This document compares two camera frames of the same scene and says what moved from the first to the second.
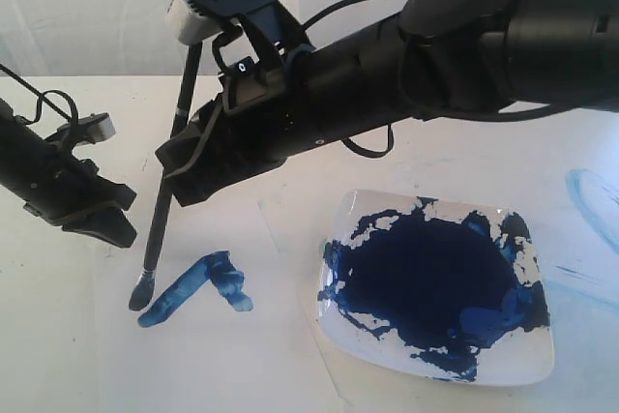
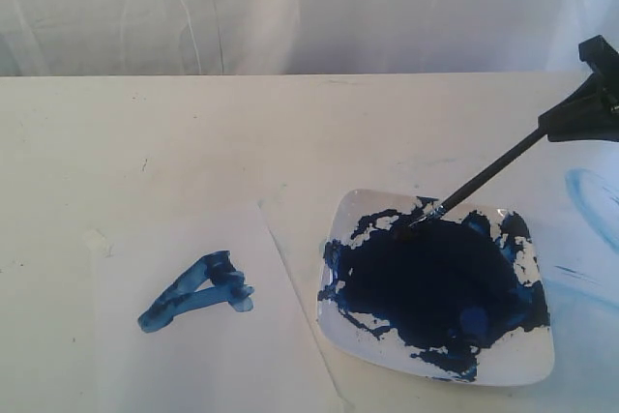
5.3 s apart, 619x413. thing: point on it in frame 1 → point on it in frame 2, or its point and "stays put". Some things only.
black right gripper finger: [199, 166] → [590, 112]
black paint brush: [144, 287] → [483, 175]
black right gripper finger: [188, 149] → [602, 58]
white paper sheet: [225, 330] stays put
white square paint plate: [438, 287] stays put
